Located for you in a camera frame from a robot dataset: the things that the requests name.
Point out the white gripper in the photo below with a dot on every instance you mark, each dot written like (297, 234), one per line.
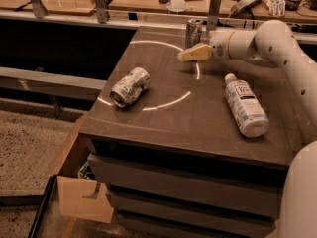
(218, 45)

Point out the silver redbull can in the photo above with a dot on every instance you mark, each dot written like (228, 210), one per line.
(193, 32)

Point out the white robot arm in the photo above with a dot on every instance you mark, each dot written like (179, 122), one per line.
(273, 44)

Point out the crushed green silver can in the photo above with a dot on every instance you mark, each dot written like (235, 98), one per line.
(127, 90)

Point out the white bowl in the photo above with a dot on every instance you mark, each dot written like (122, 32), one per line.
(176, 6)

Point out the grey power strip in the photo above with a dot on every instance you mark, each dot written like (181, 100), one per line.
(240, 6)

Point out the white plastic bottle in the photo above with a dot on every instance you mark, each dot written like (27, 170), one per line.
(250, 117)

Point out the colourful small package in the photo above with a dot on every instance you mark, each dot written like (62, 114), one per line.
(276, 7)

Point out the grey drawer cabinet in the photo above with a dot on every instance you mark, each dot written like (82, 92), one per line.
(175, 162)

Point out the black mesh cup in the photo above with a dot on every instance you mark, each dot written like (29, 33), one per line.
(292, 5)

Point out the cardboard box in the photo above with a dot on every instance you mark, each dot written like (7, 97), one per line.
(78, 197)

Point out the metal bracket post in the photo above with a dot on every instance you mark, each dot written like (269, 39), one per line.
(213, 13)
(101, 11)
(38, 8)

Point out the metal bracket post middle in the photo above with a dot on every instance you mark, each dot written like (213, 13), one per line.
(101, 11)

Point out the metal bracket post left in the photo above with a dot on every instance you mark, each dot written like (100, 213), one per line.
(38, 8)

